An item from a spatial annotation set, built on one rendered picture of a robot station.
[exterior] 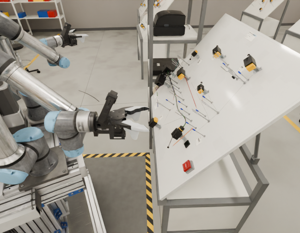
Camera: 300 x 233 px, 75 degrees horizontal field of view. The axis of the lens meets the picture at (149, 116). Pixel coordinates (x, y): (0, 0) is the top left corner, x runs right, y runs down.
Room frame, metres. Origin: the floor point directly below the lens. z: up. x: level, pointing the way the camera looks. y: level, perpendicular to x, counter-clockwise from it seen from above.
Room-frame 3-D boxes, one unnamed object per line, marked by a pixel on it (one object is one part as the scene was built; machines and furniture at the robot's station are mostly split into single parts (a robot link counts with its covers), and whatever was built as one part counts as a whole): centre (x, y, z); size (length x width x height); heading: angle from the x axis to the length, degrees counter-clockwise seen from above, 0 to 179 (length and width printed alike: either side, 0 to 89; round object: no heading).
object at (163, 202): (1.22, -0.05, 0.83); 1.18 x 0.06 x 0.06; 2
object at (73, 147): (0.55, 0.30, 1.46); 0.11 x 0.08 x 0.11; 0
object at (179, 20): (2.05, -0.18, 1.56); 0.30 x 0.23 x 0.19; 94
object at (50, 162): (0.66, 0.56, 1.21); 0.15 x 0.15 x 0.10
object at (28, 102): (1.11, 0.78, 1.33); 0.13 x 0.12 x 0.14; 52
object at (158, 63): (2.09, -0.17, 1.09); 0.35 x 0.33 x 0.07; 2
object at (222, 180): (1.23, -0.38, 0.60); 1.17 x 0.58 x 0.40; 2
